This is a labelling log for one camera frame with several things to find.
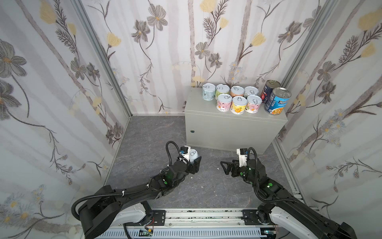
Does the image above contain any white can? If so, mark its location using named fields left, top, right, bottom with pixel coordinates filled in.
left=189, top=148, right=199, bottom=163

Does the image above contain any pink small can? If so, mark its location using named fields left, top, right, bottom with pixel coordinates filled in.
left=216, top=94, right=232, bottom=112

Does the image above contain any yellow small can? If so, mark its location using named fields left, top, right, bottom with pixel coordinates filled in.
left=230, top=96, right=248, bottom=115

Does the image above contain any teal small can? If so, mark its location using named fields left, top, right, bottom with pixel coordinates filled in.
left=202, top=83, right=216, bottom=101

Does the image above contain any brown-label small can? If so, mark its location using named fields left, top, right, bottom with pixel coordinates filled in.
left=245, top=95, right=262, bottom=114

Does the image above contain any green small can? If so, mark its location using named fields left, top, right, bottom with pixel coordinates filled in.
left=215, top=84, right=230, bottom=99

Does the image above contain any blue soup can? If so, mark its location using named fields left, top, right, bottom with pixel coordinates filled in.
left=265, top=87, right=291, bottom=115

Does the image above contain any orange small can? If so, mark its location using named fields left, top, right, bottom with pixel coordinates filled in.
left=230, top=86, right=245, bottom=98

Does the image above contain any grey-label small can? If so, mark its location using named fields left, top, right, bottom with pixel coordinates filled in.
left=243, top=86, right=259, bottom=98

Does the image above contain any red and navy tall can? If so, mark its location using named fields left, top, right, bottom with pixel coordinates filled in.
left=261, top=80, right=281, bottom=104

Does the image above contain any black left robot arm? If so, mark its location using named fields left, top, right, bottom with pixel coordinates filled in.
left=71, top=145, right=202, bottom=239

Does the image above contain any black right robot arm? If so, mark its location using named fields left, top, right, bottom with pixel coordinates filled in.
left=220, top=147, right=357, bottom=239

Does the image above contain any grey metal cabinet box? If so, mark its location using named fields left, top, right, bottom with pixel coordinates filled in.
left=185, top=88, right=287, bottom=154

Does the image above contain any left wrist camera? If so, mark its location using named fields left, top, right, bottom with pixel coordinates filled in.
left=179, top=145, right=191, bottom=162

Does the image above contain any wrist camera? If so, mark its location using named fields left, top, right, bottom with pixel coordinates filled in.
left=236, top=148, right=248, bottom=167
left=179, top=145, right=191, bottom=162

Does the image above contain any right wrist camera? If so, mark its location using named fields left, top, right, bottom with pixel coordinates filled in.
left=236, top=148, right=248, bottom=167

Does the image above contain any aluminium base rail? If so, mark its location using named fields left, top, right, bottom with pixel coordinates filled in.
left=101, top=208, right=329, bottom=239

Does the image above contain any white slotted cable duct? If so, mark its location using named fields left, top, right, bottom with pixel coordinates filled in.
left=98, top=228, right=268, bottom=239

